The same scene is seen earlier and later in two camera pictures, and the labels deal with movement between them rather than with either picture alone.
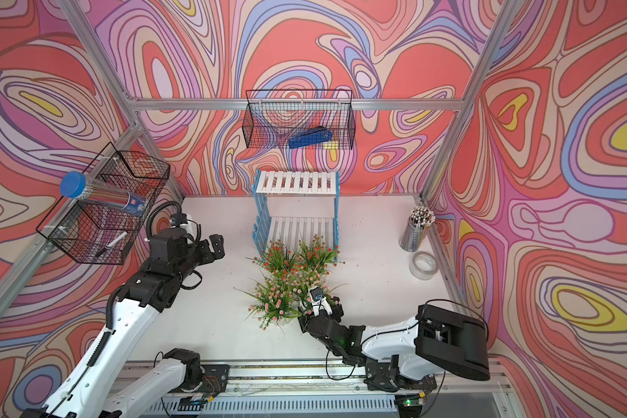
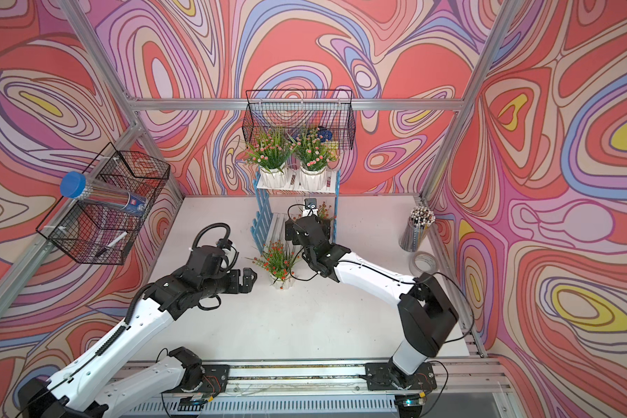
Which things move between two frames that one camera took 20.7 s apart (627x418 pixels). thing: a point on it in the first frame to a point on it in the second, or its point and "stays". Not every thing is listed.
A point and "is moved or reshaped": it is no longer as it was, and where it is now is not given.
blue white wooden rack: (292, 231) stays
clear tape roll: (423, 266) stays
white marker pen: (97, 253) stays
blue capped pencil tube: (76, 185) stays
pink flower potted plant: (304, 281) to (314, 151)
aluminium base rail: (341, 390) stays
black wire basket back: (272, 117) stays
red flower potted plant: (318, 256) is moved or reshaped
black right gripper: (305, 322) to (291, 232)
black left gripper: (208, 256) to (247, 282)
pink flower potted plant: (277, 301) to (269, 151)
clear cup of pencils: (421, 219) stays
